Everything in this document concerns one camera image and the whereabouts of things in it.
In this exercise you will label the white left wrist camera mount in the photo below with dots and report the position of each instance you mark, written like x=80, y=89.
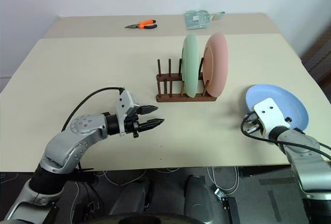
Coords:
x=124, y=102

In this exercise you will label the black floor box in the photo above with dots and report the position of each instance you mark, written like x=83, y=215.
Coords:
x=231, y=211

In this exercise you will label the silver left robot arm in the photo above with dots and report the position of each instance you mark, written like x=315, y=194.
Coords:
x=77, y=128

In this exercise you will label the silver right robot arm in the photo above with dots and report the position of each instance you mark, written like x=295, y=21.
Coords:
x=307, y=162

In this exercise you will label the blue plate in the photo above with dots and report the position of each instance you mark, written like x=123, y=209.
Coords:
x=287, y=99

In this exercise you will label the wooden dish rack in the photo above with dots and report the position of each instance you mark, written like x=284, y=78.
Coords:
x=170, y=96

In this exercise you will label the clear plastic parts bag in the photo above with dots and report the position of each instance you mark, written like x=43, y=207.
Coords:
x=197, y=19

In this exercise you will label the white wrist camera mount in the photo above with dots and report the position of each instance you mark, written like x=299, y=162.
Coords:
x=124, y=102
x=271, y=116

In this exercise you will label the small white plug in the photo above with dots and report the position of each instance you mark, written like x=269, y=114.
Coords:
x=219, y=194

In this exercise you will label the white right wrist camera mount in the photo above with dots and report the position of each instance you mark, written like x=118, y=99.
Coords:
x=271, y=116

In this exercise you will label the dark round robot body rim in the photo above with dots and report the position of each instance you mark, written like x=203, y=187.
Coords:
x=144, y=220

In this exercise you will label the pink plate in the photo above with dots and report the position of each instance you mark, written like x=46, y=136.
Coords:
x=219, y=66

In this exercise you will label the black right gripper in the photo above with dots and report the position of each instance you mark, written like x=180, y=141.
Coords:
x=254, y=127

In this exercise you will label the dark rounded robot leg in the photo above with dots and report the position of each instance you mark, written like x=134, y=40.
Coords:
x=197, y=198

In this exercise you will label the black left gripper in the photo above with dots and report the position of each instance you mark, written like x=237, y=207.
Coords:
x=132, y=125

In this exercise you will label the green plate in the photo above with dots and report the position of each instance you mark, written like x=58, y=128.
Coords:
x=190, y=66

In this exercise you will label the orange black pliers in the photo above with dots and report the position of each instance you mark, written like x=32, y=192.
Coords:
x=144, y=24

